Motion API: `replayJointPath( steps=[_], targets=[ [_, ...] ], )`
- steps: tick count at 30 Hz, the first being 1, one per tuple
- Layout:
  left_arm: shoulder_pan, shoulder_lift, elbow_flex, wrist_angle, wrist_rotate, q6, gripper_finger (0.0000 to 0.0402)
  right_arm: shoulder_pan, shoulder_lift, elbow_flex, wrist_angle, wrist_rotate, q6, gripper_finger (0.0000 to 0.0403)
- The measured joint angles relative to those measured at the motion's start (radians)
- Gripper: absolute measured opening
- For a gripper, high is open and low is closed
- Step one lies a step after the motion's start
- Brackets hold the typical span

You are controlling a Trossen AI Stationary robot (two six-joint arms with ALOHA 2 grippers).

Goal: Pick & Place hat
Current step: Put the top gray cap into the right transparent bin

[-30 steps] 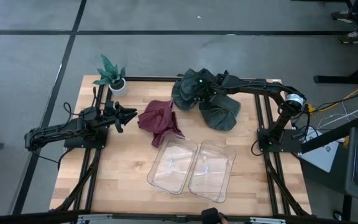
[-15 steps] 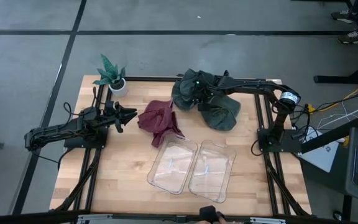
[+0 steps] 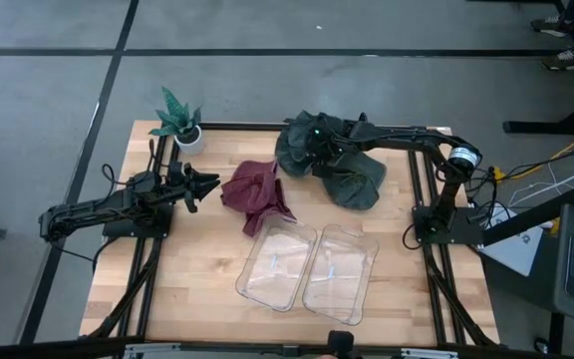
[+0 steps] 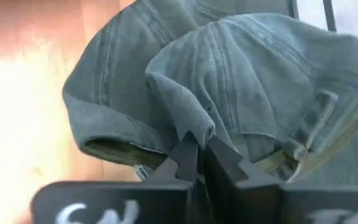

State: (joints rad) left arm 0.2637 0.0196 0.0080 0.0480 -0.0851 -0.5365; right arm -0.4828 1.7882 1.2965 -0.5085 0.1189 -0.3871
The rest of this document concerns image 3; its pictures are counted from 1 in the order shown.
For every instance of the black rounded device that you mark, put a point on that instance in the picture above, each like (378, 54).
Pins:
(341, 344)

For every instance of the black desk leg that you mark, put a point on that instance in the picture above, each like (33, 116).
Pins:
(557, 331)

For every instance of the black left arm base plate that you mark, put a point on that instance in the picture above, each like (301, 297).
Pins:
(117, 229)

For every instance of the black rig crossbar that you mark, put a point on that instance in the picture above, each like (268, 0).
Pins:
(43, 349)

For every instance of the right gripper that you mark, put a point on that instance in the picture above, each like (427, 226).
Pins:
(332, 142)

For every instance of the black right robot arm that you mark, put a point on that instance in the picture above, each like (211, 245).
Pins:
(406, 142)

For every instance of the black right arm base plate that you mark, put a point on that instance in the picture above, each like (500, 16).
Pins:
(466, 232)

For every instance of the person's shoe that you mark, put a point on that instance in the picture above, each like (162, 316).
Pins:
(551, 26)
(563, 61)

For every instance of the silver bracket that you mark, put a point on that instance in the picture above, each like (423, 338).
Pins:
(152, 350)
(429, 353)

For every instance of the clear plastic tray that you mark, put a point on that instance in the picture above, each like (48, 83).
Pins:
(339, 274)
(277, 264)

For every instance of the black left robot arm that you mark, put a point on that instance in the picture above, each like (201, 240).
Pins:
(92, 207)

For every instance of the potted plant white pot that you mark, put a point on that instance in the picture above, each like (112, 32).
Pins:
(190, 143)

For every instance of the black caster wheel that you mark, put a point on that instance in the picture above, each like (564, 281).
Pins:
(541, 345)

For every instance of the black desk beam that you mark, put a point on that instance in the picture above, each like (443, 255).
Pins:
(531, 219)

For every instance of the maroon hat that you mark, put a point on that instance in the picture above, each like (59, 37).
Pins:
(262, 220)
(247, 189)

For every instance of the black aluminium table frame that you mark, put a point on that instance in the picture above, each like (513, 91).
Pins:
(247, 126)

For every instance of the white box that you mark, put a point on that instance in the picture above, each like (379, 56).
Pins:
(516, 251)

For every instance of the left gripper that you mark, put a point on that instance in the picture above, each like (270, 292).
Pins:
(180, 187)

